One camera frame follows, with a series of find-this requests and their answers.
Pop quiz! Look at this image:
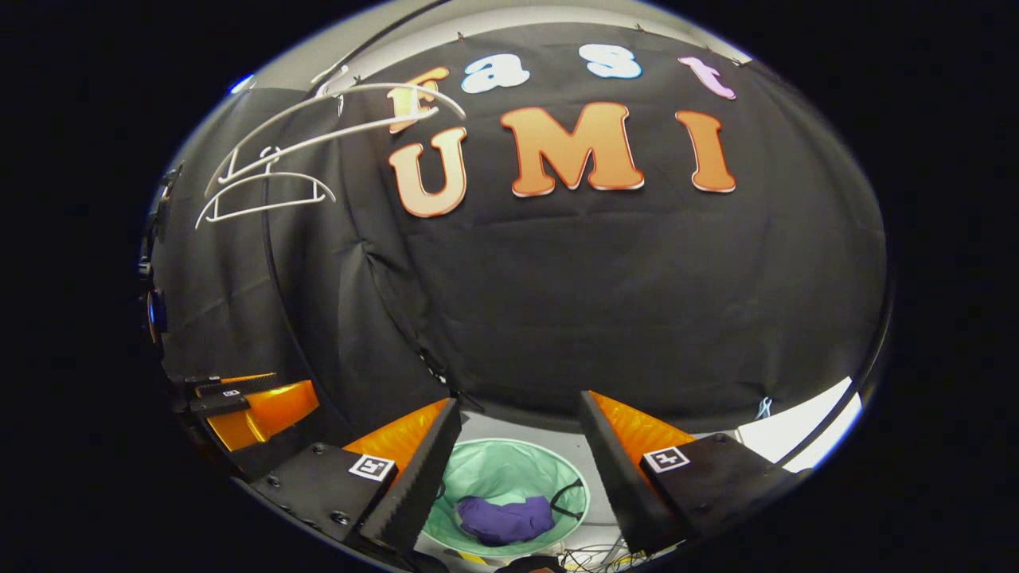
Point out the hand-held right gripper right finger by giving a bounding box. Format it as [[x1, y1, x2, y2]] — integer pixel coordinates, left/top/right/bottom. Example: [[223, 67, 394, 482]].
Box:
[[576, 389, 814, 557]]

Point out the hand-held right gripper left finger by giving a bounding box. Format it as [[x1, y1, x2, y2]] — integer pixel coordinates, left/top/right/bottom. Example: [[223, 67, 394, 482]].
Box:
[[248, 397, 463, 555]]

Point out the white hanger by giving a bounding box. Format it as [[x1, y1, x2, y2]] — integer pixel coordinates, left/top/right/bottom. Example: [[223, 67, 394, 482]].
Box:
[[195, 146, 338, 230], [203, 68, 468, 200]]

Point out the tangle of thin cables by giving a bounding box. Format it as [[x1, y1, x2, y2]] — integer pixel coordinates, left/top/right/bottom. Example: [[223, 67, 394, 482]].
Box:
[[557, 541, 638, 573]]

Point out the purple corduroy shirt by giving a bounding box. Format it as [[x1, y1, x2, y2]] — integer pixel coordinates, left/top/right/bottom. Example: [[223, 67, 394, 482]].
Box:
[[456, 494, 556, 548]]

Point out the black backdrop cloth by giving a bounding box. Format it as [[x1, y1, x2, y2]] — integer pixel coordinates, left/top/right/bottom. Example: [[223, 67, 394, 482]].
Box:
[[147, 20, 888, 435]]

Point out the green laundry hamper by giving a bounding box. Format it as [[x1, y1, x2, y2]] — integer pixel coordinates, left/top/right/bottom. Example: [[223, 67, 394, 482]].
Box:
[[418, 438, 591, 558]]

